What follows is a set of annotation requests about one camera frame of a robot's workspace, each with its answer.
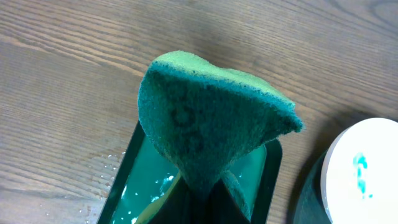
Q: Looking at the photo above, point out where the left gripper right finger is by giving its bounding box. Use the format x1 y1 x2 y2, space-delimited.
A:
205 180 250 224

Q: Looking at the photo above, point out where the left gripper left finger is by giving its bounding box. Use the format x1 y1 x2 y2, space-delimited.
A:
149 175 192 224

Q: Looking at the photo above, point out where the green scrub sponge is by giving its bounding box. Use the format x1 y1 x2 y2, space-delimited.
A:
137 50 303 224

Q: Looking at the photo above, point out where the white plate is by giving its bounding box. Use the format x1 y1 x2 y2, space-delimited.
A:
320 118 397 224

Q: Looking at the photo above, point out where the green rectangular tray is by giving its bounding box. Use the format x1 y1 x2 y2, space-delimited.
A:
98 124 282 224

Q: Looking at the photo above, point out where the round black tray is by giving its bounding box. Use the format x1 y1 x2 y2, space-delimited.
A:
292 152 331 224

